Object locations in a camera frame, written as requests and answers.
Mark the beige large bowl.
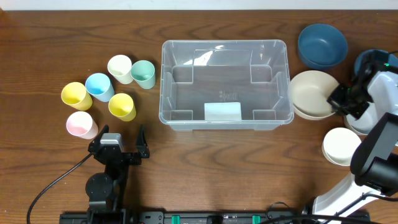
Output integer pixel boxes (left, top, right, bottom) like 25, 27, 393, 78
290, 70, 339, 116
293, 105, 335, 121

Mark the yellow cup far left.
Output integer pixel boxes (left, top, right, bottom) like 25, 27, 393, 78
61, 82, 93, 111

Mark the green plastic cup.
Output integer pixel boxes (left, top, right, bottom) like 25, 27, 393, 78
131, 60, 155, 90

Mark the pink plastic cup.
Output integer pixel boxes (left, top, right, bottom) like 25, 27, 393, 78
66, 111, 98, 139

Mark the blue plastic cup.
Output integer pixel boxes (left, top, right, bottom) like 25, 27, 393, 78
85, 73, 114, 102

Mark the white small bowl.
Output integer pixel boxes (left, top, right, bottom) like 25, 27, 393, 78
322, 128, 361, 166

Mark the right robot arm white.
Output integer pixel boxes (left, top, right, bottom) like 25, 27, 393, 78
307, 50, 397, 223

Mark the clear plastic storage bin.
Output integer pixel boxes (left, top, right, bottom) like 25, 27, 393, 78
159, 39, 294, 131

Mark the cream plastic cup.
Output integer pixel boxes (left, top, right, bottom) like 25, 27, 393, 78
107, 55, 134, 85

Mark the light grey small bowl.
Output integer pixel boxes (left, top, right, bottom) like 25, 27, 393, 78
344, 103, 378, 135

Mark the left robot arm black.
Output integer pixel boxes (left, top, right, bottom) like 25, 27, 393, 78
85, 125, 150, 214

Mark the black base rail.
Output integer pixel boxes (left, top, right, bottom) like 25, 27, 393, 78
58, 210, 371, 224

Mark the beige large bowl top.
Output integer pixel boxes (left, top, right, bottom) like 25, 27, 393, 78
290, 70, 339, 116

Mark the dark blue bowl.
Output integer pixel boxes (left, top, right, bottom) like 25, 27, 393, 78
297, 24, 348, 70
354, 49, 398, 77

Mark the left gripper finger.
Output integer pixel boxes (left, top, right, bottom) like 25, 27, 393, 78
136, 124, 149, 153
90, 124, 109, 146

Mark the yellow cup near bin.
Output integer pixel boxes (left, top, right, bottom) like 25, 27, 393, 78
108, 93, 136, 122

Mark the beige large bowl bottom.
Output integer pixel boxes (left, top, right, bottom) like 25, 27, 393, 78
293, 105, 335, 121

